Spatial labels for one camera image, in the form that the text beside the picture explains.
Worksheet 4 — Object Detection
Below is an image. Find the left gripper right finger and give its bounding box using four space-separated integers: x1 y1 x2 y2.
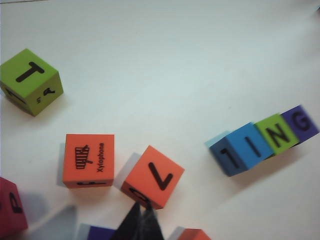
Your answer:
142 203 166 240

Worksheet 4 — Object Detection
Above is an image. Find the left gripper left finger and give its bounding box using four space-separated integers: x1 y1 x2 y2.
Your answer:
116 201 145 240

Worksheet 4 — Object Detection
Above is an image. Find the purple foam block 9 D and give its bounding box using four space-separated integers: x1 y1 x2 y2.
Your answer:
86 225 118 240

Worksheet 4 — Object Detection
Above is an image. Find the orange foam block B C 8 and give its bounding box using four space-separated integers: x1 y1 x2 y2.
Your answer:
174 228 212 240

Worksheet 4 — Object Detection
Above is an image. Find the orange foam block Q 7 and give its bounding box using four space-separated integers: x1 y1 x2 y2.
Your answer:
120 145 186 210

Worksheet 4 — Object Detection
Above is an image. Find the orange foam block xylophone F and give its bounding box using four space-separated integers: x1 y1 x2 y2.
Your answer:
62 133 116 188

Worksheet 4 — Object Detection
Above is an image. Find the red foam block Z P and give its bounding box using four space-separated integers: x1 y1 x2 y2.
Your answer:
0 176 29 237

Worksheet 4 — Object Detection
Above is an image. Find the green foam block T key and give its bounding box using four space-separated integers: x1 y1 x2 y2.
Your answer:
0 48 64 118

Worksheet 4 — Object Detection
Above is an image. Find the blue foam block fish I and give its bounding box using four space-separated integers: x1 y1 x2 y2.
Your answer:
209 122 275 178

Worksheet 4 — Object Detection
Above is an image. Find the green foam block N 9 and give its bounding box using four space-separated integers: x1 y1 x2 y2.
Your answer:
254 112 301 156

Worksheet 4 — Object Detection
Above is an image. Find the purple foam block G 5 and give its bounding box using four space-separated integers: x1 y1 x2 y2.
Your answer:
281 104 320 145

